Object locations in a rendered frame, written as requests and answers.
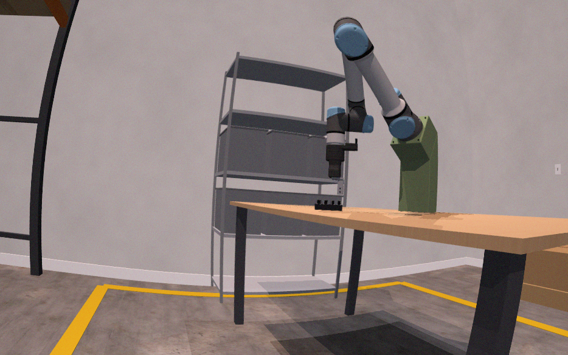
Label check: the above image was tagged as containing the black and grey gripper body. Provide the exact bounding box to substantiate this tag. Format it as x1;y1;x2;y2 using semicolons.
325;133;358;178

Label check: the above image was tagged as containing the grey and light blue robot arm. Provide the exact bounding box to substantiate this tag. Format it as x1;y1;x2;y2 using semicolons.
327;17;423;141

